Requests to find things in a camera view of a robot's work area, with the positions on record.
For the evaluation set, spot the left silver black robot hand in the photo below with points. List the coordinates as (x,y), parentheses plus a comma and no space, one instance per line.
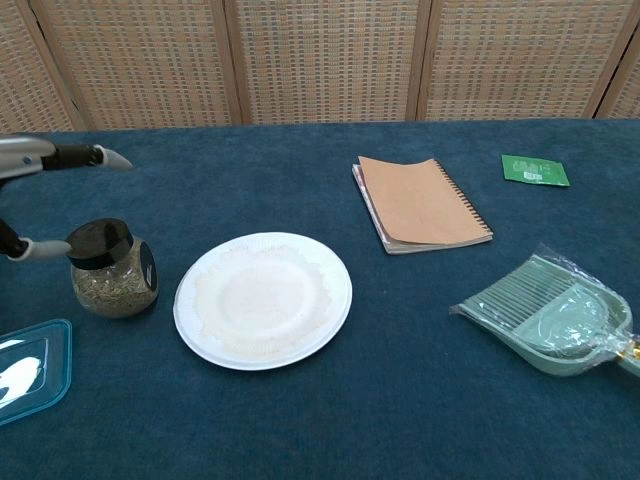
(25,152)

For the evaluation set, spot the black-lidded clear plastic jar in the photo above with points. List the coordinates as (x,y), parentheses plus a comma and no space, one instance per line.
(115,290)

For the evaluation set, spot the blue transparent container lid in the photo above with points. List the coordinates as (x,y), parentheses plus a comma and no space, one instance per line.
(35,370)

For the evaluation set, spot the white paper plate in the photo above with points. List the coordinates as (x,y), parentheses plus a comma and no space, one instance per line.
(262,305)

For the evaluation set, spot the woven wooden folding screen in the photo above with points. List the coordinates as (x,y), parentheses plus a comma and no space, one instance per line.
(325,60)

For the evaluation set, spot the blue felt table cloth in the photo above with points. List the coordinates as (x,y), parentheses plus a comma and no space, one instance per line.
(300,425)

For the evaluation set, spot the brown spiral notebook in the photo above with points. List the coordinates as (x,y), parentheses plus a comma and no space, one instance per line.
(425,205)

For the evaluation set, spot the green packet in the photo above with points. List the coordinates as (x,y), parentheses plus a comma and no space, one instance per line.
(535,170)

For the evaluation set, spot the green dustpan in plastic bag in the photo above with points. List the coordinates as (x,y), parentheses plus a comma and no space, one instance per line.
(545,310)

